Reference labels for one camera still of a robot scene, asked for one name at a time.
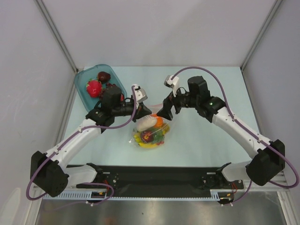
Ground purple fake grapes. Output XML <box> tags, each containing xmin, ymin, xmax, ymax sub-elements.
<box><xmin>98</xmin><ymin>82</ymin><xmax>116</xmax><ymax>99</ymax></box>

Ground teal plastic bin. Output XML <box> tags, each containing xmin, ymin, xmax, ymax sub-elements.
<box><xmin>74</xmin><ymin>64</ymin><xmax>127</xmax><ymax>111</ymax></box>

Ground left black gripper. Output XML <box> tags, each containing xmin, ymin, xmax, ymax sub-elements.
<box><xmin>112</xmin><ymin>102</ymin><xmax>152</xmax><ymax>123</ymax></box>

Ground right white cable duct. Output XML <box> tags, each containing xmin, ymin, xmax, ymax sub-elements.
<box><xmin>210</xmin><ymin>189</ymin><xmax>235</xmax><ymax>202</ymax></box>

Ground dark purple fake fruit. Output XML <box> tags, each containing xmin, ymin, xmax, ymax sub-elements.
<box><xmin>140</xmin><ymin>130</ymin><xmax>154</xmax><ymax>143</ymax></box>

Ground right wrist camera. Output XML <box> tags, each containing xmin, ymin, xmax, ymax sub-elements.
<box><xmin>164</xmin><ymin>75</ymin><xmax>180</xmax><ymax>97</ymax></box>

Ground dark red fake apple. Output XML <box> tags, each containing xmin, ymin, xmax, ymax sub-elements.
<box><xmin>97</xmin><ymin>71</ymin><xmax>111</xmax><ymax>83</ymax></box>

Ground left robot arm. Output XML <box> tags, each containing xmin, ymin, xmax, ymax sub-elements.
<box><xmin>26</xmin><ymin>84</ymin><xmax>152</xmax><ymax>200</ymax></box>

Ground left white cable duct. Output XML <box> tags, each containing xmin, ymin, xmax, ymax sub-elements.
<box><xmin>54</xmin><ymin>189</ymin><xmax>108</xmax><ymax>200</ymax></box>

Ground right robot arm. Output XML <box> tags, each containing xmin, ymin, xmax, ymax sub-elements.
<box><xmin>157</xmin><ymin>75</ymin><xmax>285</xmax><ymax>188</ymax></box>

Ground white cable duct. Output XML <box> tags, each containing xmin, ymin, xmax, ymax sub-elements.
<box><xmin>54</xmin><ymin>189</ymin><xmax>108</xmax><ymax>200</ymax></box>
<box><xmin>210</xmin><ymin>189</ymin><xmax>235</xmax><ymax>202</ymax></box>

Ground aluminium rail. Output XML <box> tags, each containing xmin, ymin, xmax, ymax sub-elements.
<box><xmin>241</xmin><ymin>171</ymin><xmax>289</xmax><ymax>193</ymax></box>

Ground fake orange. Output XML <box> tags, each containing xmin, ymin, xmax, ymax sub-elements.
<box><xmin>154</xmin><ymin>116</ymin><xmax>164</xmax><ymax>128</ymax></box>

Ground clear zip top bag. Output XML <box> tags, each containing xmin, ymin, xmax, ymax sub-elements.
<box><xmin>128</xmin><ymin>104</ymin><xmax>171</xmax><ymax>149</ymax></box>

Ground right aluminium frame post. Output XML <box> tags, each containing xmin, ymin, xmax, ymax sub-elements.
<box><xmin>240</xmin><ymin>0</ymin><xmax>284</xmax><ymax>73</ymax></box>

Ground left aluminium frame post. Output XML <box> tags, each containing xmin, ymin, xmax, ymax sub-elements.
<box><xmin>35</xmin><ymin>0</ymin><xmax>79</xmax><ymax>73</ymax></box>

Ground aluminium frame post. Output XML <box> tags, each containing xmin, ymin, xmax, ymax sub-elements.
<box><xmin>240</xmin><ymin>0</ymin><xmax>284</xmax><ymax>73</ymax></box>
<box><xmin>35</xmin><ymin>0</ymin><xmax>79</xmax><ymax>73</ymax></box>

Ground yellow fake banana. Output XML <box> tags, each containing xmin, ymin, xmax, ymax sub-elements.
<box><xmin>133</xmin><ymin>123</ymin><xmax>170</xmax><ymax>149</ymax></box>

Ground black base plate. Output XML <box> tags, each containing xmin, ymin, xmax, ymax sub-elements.
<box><xmin>76</xmin><ymin>165</ymin><xmax>244</xmax><ymax>198</ymax></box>

